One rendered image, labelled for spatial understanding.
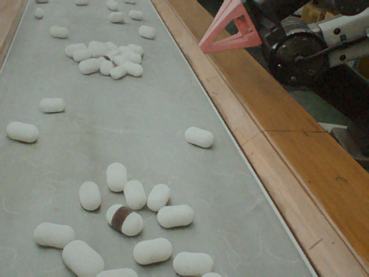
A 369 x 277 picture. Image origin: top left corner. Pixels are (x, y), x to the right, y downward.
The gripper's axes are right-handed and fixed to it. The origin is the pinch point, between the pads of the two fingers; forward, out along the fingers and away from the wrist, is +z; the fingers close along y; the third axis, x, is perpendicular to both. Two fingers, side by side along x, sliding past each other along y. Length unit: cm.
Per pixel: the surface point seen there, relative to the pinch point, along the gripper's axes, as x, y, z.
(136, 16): 2.7, -43.9, 6.5
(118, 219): -3.0, 27.5, 15.5
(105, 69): -2.7, -8.3, 14.1
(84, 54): -4.8, -14.3, 16.2
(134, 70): 0.2, -8.5, 10.7
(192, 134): 3.1, 12.4, 7.5
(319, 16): 135, -251, -101
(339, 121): 145, -148, -53
